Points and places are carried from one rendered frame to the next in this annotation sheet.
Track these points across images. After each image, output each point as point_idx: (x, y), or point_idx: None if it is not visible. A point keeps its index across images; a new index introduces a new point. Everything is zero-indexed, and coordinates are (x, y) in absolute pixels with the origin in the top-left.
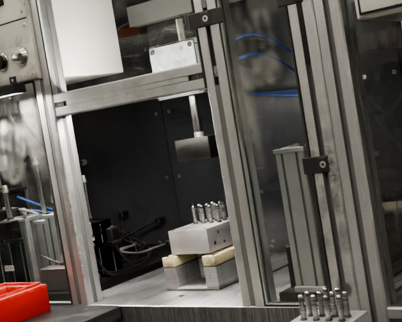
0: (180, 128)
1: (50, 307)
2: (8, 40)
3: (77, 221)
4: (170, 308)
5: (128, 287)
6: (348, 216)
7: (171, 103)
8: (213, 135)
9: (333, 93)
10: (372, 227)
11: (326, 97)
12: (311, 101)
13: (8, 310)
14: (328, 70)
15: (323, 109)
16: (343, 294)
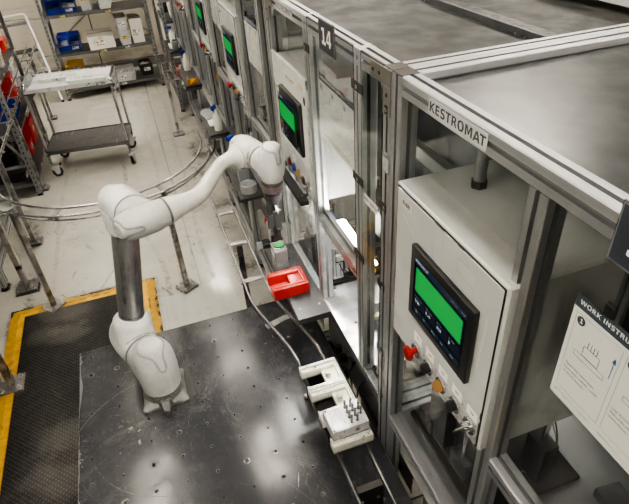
0: None
1: (312, 287)
2: (306, 174)
3: (323, 266)
4: (342, 332)
5: (351, 290)
6: (385, 377)
7: None
8: None
9: (387, 335)
10: (390, 389)
11: (385, 333)
12: (382, 328)
13: (286, 292)
14: (387, 326)
15: (384, 336)
16: (356, 413)
